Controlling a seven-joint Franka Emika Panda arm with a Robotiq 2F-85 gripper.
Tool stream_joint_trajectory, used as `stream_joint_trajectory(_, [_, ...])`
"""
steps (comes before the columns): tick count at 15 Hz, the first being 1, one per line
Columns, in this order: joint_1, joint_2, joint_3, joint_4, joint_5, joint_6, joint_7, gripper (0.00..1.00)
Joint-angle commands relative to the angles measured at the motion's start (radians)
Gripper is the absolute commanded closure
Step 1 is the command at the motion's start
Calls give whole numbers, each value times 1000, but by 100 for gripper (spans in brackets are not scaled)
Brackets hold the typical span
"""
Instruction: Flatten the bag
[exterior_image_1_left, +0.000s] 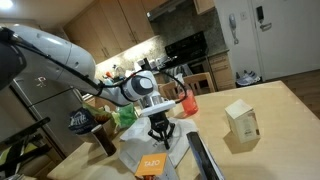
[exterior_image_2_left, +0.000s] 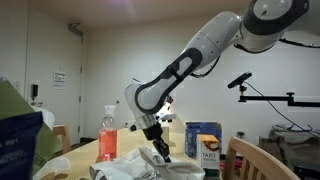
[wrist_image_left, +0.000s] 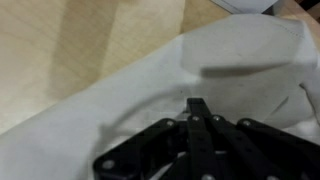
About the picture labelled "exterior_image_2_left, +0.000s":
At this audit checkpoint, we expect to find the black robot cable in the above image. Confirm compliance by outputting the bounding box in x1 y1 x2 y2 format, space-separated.
132 38 320 84

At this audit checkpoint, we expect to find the beige cardboard carton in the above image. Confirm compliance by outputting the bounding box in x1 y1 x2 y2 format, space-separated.
161 125 172 148

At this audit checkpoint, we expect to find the thin black camera cable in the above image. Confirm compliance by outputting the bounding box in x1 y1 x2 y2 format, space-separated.
244 81 320 138

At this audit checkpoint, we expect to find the wooden chair back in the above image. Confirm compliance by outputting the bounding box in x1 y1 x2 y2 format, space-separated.
222 135 301 180

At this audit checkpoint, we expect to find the dark blue chip bag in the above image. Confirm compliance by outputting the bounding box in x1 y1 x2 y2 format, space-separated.
0 111 44 180

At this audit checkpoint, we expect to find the black door lock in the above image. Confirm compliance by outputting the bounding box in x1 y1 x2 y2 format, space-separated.
31 84 39 100

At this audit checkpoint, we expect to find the blue Swiss Miss box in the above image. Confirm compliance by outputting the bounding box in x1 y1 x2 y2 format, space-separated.
184 121 224 158

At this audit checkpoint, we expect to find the grey covered furniture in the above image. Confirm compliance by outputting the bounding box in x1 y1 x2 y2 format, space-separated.
258 123 320 180

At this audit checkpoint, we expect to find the grey door closer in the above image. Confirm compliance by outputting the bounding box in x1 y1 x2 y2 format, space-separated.
68 22 84 38

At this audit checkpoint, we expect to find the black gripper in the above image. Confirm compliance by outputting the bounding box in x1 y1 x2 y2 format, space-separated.
143 122 173 164

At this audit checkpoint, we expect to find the wooden slat chair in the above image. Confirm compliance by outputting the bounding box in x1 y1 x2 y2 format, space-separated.
52 124 73 155

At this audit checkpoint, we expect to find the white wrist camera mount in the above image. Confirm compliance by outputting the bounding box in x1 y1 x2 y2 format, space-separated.
125 112 178 132

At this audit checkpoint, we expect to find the paper notice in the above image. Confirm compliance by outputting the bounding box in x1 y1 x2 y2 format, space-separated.
53 70 67 90

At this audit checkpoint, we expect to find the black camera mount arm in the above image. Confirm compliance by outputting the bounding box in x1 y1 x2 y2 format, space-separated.
238 84 320 108

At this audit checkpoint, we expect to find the spray bottle with pink liquid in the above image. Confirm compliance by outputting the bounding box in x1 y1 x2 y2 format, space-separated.
98 105 118 160

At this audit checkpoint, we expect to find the black camera on mount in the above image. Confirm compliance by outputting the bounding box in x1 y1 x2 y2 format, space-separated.
227 71 253 89

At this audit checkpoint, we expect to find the white printed tote bag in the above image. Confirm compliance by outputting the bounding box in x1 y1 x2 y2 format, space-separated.
89 145 206 180

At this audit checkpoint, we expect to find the white door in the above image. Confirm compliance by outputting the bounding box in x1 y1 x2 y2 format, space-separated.
26 33 83 144

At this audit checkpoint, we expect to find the orange Tazo tea box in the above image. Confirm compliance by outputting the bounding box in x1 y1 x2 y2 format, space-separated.
196 133 221 179

